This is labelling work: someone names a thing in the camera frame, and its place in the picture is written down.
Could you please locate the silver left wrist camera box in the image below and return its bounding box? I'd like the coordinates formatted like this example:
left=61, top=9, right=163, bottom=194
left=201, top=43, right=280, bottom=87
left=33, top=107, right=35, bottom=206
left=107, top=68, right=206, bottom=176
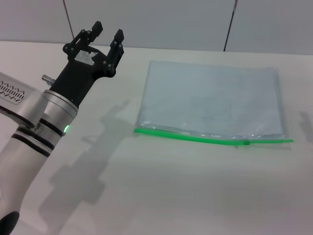
left=0, top=72, right=42, bottom=107

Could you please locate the silver metal bolt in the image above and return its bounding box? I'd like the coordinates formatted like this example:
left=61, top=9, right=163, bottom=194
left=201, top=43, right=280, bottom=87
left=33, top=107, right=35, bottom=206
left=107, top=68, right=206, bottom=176
left=41, top=74, right=56, bottom=86

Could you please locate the clear green-zip document bag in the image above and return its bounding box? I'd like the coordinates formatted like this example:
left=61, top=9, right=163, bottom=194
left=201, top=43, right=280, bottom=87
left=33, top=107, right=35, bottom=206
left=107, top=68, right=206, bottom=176
left=134, top=60, right=294, bottom=150

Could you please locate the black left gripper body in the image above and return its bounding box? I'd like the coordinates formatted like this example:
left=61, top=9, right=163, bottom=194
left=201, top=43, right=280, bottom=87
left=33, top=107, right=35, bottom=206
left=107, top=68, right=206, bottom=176
left=48, top=45, right=116, bottom=109

